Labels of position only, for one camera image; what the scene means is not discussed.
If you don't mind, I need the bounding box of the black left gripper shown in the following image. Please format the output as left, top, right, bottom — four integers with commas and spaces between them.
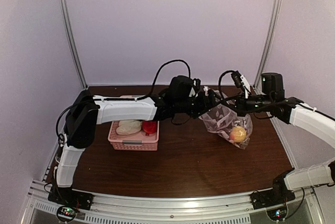
175, 89, 222, 119

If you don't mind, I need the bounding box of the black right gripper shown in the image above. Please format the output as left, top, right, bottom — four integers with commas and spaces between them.
221, 89, 274, 117

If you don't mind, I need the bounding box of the clear zip top bag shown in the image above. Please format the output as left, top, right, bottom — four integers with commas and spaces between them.
199, 104, 253, 150

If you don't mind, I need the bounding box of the red toy fruit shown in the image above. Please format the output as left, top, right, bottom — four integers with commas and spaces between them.
142, 121, 158, 136

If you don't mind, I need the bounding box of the yellow toy fruit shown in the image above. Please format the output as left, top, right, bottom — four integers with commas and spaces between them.
230, 126, 247, 143

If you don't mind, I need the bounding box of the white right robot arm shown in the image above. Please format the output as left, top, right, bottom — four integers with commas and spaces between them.
231, 93, 334, 204

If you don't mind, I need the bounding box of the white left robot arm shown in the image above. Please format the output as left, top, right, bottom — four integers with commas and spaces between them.
54, 75, 217, 205

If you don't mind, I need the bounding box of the white toy bun upper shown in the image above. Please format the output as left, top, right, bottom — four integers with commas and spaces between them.
118, 120, 142, 128

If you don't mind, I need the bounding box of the white toy bun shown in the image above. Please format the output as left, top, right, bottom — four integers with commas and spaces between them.
116, 125, 142, 136
118, 120, 142, 128

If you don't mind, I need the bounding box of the pink plastic basket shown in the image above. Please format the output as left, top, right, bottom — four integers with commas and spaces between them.
107, 95, 160, 151

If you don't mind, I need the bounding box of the white toy bun lower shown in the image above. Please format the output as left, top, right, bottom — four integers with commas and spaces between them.
116, 125, 142, 136

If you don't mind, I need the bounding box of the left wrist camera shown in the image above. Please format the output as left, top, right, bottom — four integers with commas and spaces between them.
189, 78, 201, 97

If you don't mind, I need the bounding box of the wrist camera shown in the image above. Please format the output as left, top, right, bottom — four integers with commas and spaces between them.
231, 71, 251, 98
189, 78, 201, 97

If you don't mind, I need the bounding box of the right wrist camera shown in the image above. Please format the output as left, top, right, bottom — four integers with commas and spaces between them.
231, 71, 251, 98

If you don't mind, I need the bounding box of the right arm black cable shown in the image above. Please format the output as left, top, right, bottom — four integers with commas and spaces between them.
218, 70, 241, 107

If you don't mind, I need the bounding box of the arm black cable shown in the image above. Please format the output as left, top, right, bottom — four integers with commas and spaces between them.
218, 70, 241, 107
136, 59, 191, 102

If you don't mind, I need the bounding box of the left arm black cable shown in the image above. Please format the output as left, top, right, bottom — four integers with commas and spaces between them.
136, 59, 191, 102

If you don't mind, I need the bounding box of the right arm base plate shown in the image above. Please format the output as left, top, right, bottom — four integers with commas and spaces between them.
250, 190, 296, 210

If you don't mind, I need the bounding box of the front aluminium rail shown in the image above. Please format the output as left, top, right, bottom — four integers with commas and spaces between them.
19, 180, 326, 223

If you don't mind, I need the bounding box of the left aluminium frame post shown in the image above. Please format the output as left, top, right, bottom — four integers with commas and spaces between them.
59, 0, 88, 89

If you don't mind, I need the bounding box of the aluminium frame post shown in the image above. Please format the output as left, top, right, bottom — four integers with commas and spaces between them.
59, 0, 88, 89
253, 0, 283, 91

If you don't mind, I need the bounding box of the right aluminium frame post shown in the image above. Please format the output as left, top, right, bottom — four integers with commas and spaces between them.
253, 0, 283, 91

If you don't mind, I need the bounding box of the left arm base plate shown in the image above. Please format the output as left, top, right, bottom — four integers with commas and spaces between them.
48, 186, 94, 210

